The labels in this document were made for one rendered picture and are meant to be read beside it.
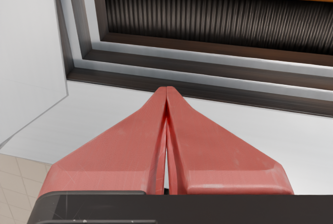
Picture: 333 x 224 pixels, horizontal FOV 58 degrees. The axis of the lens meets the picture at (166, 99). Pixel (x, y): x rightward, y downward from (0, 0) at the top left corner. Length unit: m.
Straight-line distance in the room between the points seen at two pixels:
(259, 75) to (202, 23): 0.31
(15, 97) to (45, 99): 0.03
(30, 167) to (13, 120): 1.82
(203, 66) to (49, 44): 0.10
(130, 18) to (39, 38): 0.34
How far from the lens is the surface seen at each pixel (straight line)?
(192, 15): 0.49
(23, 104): 0.24
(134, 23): 0.53
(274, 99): 0.19
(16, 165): 2.15
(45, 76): 0.21
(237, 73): 0.19
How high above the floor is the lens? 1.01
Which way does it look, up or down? 52 degrees down
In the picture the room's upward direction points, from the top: 157 degrees counter-clockwise
